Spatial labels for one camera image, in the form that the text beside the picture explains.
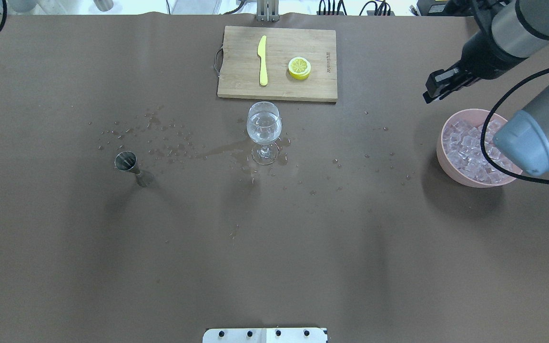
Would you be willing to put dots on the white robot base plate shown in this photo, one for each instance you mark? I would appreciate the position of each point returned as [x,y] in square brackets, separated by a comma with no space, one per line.
[266,335]

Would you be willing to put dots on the clear ice cubes pile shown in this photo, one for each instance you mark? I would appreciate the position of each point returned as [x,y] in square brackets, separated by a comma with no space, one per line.
[462,147]

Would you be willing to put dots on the pink bowl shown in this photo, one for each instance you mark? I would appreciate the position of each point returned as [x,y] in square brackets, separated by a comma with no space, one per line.
[475,117]

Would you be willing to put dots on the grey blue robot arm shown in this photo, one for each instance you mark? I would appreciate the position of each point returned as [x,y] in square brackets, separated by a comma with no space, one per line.
[510,31]

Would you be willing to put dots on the steel measuring jigger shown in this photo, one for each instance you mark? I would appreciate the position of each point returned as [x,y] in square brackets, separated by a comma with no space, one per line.
[126,161]

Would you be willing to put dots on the bamboo cutting board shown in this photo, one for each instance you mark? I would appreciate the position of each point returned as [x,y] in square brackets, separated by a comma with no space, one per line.
[239,72]

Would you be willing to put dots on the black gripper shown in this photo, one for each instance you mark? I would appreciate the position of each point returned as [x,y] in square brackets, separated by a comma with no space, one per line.
[480,56]

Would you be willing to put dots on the yellow plastic knife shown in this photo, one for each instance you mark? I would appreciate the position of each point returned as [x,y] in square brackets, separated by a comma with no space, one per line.
[261,53]

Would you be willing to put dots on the yellow lemon slice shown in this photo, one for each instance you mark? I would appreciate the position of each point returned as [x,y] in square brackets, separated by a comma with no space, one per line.
[299,68]

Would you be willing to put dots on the aluminium camera post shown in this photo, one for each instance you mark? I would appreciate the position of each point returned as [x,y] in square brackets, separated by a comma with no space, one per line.
[267,10]

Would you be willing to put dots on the clear wine glass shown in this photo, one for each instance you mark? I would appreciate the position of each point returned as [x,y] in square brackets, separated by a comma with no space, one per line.
[264,126]

